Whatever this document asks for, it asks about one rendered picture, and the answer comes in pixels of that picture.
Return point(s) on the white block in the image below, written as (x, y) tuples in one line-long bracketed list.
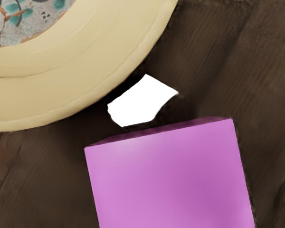
[(139, 102)]

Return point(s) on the purple block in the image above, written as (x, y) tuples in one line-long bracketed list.
[(171, 175)]

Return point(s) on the cream plate with floral print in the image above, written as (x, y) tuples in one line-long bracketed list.
[(69, 59)]

